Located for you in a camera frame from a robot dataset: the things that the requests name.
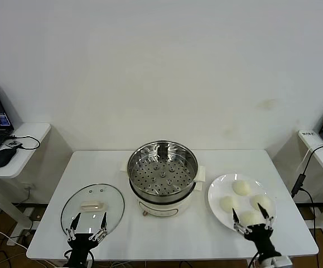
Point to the white side table with mouse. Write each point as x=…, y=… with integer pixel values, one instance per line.
x=30, y=134

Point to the white round plate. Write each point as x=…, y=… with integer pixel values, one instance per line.
x=219, y=192

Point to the white printed label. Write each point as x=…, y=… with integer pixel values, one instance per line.
x=308, y=133

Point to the perforated steel steamer basket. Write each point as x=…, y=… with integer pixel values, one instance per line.
x=147, y=185

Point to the black computer mouse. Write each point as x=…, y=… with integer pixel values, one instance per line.
x=2, y=157

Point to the white steamed baozi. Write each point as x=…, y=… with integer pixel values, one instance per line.
x=228, y=203
x=250, y=218
x=257, y=199
x=241, y=187

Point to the glass pot lid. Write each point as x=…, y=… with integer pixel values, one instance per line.
x=108, y=195

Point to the cream electric cooker base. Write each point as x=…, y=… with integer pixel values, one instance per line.
x=164, y=209

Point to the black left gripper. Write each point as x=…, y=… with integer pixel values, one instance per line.
x=80, y=244

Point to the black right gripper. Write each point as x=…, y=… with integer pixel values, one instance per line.
x=260, y=237

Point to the white wall socket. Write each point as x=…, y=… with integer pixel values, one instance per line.
x=28, y=186

